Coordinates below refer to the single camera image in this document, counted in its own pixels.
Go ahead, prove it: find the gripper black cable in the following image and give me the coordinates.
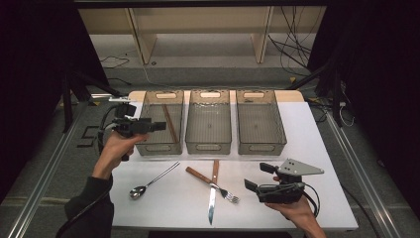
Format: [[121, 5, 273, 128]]
[[55, 104, 118, 238], [301, 182, 322, 219]]

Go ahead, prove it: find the long metal spoon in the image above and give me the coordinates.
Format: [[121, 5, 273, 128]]
[[129, 161, 181, 200]]

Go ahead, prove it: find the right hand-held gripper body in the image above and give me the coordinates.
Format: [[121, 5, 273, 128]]
[[256, 158, 325, 204]]

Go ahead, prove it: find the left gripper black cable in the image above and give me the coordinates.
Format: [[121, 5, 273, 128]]
[[55, 104, 118, 238]]

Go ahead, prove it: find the thin black floor cable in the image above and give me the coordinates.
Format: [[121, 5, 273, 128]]
[[99, 55, 131, 69]]

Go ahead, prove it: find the bundle of black floor cables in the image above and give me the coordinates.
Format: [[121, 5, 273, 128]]
[[266, 5, 320, 77]]

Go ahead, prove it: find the aluminium floor rail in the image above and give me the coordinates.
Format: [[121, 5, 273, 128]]
[[325, 112, 405, 238], [6, 100, 92, 238]]

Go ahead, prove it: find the white cable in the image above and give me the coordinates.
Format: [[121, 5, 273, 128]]
[[339, 100, 356, 128]]

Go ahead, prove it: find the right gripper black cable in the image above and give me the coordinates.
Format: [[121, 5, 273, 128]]
[[301, 182, 322, 219]]

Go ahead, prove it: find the brown wooden chopstick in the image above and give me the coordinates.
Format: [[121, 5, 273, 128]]
[[162, 104, 177, 144], [164, 104, 179, 144]]

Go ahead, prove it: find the wooden handled fork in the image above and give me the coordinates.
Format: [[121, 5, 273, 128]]
[[185, 166, 240, 204]]

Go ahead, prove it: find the wooden handled knife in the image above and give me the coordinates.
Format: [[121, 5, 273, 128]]
[[207, 160, 220, 226]]

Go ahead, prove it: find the black curtain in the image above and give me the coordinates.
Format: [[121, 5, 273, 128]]
[[0, 0, 110, 202], [308, 0, 420, 212]]

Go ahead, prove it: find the black metal stand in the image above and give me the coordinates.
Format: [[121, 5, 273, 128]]
[[286, 59, 345, 128], [60, 70, 125, 133]]

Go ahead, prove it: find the person's right hand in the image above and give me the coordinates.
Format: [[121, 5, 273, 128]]
[[264, 196, 321, 231]]

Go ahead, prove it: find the person's left hand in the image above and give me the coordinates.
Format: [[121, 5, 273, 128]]
[[92, 132, 150, 181]]

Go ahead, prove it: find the light wooden desk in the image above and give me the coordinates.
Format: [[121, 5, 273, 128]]
[[78, 5, 327, 65]]

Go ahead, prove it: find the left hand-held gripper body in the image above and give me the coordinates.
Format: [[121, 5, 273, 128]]
[[108, 96, 157, 138]]

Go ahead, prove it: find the white table sheet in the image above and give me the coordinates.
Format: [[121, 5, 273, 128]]
[[109, 100, 360, 231]]

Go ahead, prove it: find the smoky clear plastic bin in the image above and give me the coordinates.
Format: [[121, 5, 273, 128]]
[[236, 89, 287, 157], [184, 89, 233, 156], [136, 90, 184, 157]]

